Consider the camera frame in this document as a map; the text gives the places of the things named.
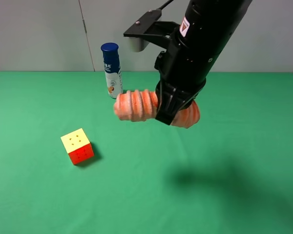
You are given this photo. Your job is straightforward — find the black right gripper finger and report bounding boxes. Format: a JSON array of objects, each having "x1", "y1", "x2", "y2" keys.
[{"x1": 155, "y1": 88, "x2": 198, "y2": 125}]

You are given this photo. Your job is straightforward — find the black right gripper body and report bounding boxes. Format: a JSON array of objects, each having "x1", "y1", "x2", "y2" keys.
[{"x1": 154, "y1": 26, "x2": 207, "y2": 103}]

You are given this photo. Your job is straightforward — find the orange ribbed plush toy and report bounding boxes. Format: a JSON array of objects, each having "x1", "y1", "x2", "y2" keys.
[{"x1": 114, "y1": 89, "x2": 200, "y2": 129}]

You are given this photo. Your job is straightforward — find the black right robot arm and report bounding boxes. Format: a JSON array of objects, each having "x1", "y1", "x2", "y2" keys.
[{"x1": 155, "y1": 0, "x2": 251, "y2": 125}]

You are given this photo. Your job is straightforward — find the blue capped white bottle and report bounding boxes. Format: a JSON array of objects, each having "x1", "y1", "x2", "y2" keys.
[{"x1": 101, "y1": 42, "x2": 123, "y2": 99}]

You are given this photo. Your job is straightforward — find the green table cloth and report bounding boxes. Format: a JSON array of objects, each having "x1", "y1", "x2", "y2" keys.
[{"x1": 0, "y1": 72, "x2": 293, "y2": 234}]

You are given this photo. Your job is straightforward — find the yellow and red puzzle cube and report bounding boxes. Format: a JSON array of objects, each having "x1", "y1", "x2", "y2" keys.
[{"x1": 61, "y1": 128, "x2": 94, "y2": 165}]

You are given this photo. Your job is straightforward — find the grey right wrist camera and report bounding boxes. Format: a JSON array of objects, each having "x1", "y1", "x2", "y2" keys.
[{"x1": 123, "y1": 8, "x2": 180, "y2": 52}]

